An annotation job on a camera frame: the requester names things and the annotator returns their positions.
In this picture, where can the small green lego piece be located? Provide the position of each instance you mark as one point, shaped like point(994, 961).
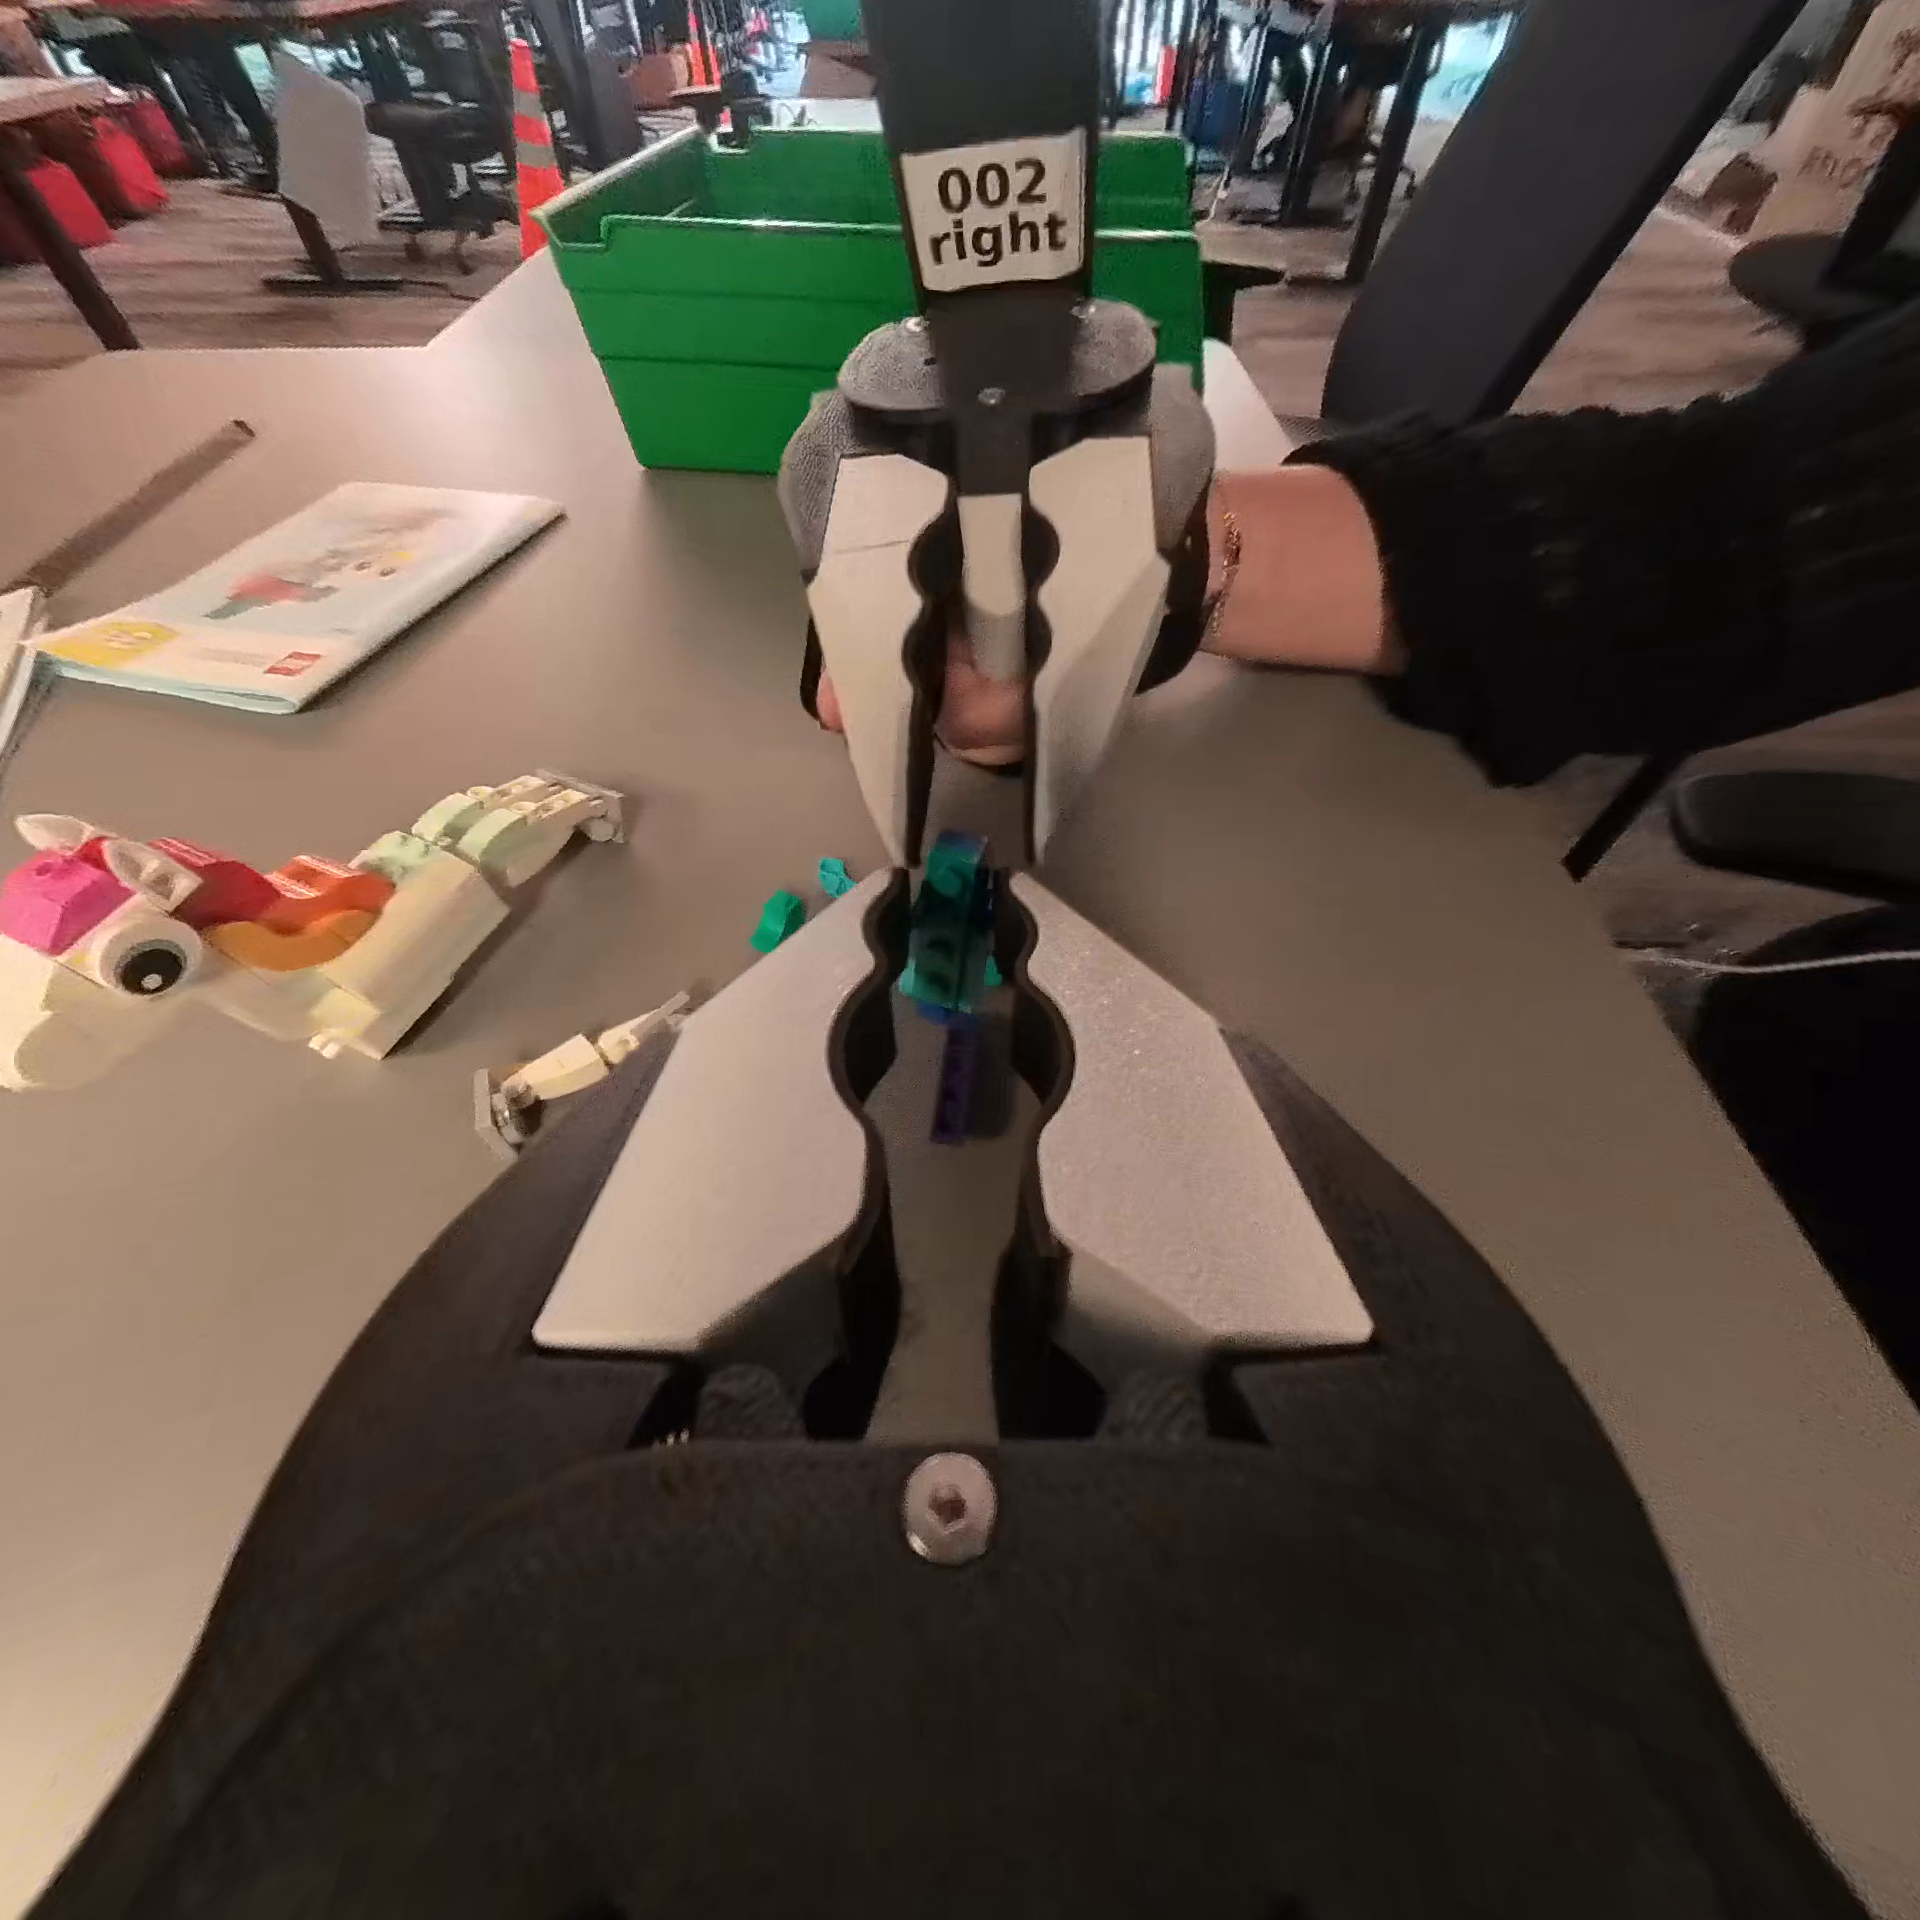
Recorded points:
point(835, 876)

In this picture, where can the green lego slope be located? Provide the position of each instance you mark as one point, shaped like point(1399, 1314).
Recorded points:
point(780, 921)

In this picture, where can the row of red bags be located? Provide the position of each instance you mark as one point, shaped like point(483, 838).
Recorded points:
point(76, 181)

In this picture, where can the stacked pale instruction booklets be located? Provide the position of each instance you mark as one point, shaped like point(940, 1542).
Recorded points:
point(11, 673)

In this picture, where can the black office chair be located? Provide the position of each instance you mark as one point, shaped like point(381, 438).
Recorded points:
point(437, 134)

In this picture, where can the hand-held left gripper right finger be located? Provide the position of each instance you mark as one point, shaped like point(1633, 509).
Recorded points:
point(1199, 1185)

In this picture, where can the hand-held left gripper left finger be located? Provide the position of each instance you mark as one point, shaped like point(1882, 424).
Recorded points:
point(706, 1185)

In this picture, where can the white panel stand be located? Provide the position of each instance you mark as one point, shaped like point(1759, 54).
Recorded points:
point(324, 151)

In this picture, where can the small white lego leg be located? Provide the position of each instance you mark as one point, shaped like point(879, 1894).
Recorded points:
point(562, 1065)

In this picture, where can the white lego unicorn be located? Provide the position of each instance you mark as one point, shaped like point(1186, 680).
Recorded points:
point(421, 931)

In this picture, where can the black mesh chair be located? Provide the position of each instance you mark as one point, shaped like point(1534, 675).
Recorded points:
point(1530, 181)

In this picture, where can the purple lego brick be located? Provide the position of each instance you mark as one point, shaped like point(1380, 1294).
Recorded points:
point(968, 1093)

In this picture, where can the green plastic bin stack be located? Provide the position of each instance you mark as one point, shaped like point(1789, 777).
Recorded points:
point(720, 360)

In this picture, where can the black chair armrest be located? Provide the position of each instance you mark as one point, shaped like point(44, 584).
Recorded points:
point(1802, 834)

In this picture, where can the orange traffic cone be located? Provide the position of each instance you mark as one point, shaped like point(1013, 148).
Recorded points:
point(535, 151)

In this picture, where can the lego instruction booklet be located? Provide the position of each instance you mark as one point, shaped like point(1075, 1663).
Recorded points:
point(301, 599)

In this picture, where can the person's right forearm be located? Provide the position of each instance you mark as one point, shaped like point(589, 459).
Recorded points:
point(1575, 556)

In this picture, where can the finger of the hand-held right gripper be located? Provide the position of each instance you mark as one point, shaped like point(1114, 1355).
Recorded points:
point(870, 643)
point(1102, 599)

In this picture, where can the teal and blue lego assembly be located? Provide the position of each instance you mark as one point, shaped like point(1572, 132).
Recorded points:
point(945, 931)

